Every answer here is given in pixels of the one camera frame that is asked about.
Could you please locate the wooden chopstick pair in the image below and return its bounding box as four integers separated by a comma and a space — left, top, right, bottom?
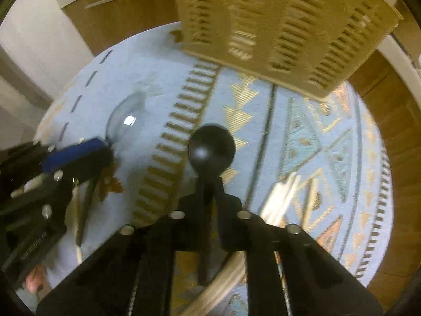
181, 251, 246, 316
260, 172, 301, 226

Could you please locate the black ladle spoon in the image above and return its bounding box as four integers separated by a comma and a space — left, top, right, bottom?
188, 124, 235, 286

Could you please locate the person left hand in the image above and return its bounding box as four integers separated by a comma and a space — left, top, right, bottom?
25, 264, 47, 294

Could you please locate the patterned blue table mat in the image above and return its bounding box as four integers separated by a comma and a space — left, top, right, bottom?
16, 21, 395, 316

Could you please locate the beige slotted utensil basket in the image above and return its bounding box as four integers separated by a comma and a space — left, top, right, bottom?
176, 0, 401, 101

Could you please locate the clear spoon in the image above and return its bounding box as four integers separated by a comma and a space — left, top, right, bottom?
75, 90, 147, 248

